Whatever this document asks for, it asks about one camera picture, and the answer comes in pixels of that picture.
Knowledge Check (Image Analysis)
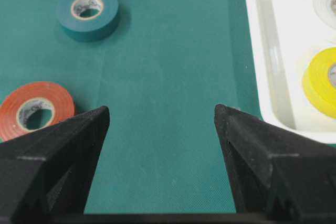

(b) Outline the white rectangular plastic case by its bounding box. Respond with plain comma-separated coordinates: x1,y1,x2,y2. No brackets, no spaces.
246,0,335,144

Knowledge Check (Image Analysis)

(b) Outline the green tape roll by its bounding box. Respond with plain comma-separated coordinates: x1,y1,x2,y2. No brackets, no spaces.
56,0,119,42

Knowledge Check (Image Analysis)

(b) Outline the white tape roll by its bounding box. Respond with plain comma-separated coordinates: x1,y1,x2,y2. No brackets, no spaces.
313,0,335,29

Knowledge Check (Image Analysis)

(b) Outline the yellow tape roll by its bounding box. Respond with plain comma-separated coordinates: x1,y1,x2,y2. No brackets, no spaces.
302,47,335,118

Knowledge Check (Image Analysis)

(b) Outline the green table cloth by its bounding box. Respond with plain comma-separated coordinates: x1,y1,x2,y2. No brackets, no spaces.
1,0,260,214

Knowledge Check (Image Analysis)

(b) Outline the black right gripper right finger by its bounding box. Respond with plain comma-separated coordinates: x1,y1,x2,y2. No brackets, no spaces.
214,103,336,224

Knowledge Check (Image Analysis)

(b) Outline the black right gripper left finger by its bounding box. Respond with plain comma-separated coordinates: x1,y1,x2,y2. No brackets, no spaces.
0,105,110,224

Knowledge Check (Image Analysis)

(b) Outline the red tape roll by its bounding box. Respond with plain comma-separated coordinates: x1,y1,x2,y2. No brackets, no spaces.
1,81,77,142

